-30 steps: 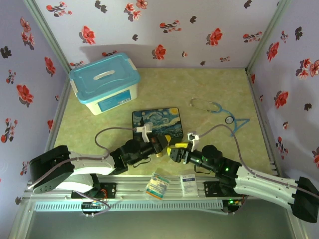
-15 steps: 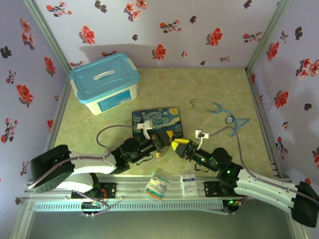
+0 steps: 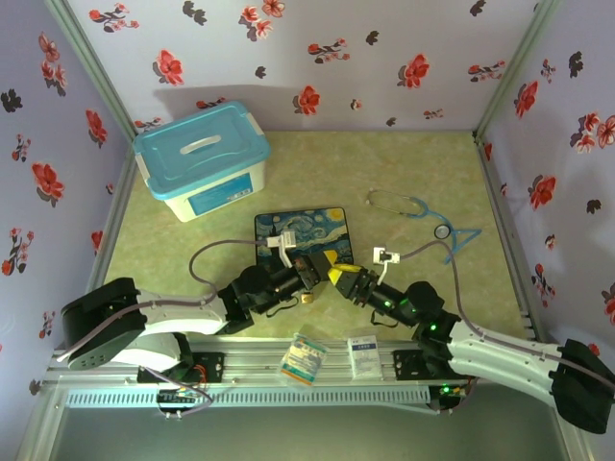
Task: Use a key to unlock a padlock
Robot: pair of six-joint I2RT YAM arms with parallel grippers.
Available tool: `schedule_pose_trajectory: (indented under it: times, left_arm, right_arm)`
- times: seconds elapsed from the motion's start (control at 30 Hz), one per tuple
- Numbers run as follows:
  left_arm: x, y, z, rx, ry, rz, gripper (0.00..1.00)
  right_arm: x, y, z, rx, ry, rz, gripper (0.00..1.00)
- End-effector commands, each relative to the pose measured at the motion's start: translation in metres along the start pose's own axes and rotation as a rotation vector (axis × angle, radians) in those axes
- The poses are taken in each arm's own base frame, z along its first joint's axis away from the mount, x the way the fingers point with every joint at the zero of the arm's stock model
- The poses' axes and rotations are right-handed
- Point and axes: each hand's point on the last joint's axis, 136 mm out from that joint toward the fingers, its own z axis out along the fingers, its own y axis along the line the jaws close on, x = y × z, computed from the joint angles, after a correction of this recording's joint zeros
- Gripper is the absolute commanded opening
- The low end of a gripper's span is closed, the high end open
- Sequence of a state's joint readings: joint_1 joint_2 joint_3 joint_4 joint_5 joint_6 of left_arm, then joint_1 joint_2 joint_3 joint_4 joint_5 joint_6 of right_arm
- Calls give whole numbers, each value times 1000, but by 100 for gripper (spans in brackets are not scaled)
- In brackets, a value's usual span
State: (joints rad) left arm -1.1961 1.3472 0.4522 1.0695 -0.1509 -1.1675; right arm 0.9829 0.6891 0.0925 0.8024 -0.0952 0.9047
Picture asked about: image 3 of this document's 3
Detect starry night mouse pad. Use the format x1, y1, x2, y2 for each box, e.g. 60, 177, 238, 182
253, 206, 359, 289

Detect white paper packet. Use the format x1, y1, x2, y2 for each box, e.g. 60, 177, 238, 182
346, 334, 382, 381

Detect blue stethoscope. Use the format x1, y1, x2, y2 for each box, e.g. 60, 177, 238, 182
367, 188, 483, 266

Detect clear packet with printed card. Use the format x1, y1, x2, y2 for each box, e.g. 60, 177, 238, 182
279, 333, 330, 387

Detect right controller board green light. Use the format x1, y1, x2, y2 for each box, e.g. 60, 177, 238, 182
429, 381, 476, 417

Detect white storage box blue lid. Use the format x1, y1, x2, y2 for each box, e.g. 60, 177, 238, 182
133, 99, 273, 223

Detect right black cable loop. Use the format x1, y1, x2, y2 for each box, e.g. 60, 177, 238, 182
368, 306, 401, 329

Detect black cable loop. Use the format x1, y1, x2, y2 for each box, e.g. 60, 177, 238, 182
368, 306, 401, 329
264, 296, 298, 319

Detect left black cable loop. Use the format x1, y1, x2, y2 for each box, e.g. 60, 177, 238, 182
264, 296, 298, 319

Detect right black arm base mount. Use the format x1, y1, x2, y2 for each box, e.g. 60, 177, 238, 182
392, 346, 478, 386

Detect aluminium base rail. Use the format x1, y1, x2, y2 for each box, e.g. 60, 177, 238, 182
47, 337, 480, 386

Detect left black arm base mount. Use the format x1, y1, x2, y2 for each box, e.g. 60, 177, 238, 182
136, 352, 226, 385

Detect white slotted cable duct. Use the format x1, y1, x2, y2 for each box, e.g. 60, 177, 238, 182
64, 386, 431, 411

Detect right aluminium side rail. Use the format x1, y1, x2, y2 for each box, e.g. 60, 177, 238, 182
473, 133, 547, 343

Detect aluminium side rail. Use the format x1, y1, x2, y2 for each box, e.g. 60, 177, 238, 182
85, 141, 138, 347
473, 133, 547, 343

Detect left controller board with wires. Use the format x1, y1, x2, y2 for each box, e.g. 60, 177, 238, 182
156, 369, 215, 422

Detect left aluminium side rail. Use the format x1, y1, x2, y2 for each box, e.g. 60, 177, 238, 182
85, 141, 138, 347

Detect right aluminium corner post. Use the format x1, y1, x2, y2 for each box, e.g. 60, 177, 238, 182
474, 0, 562, 136

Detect aluminium corner post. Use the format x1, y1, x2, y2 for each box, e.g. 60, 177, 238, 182
474, 0, 562, 136
44, 0, 139, 141

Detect left aluminium corner post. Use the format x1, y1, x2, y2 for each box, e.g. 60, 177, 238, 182
44, 0, 139, 141

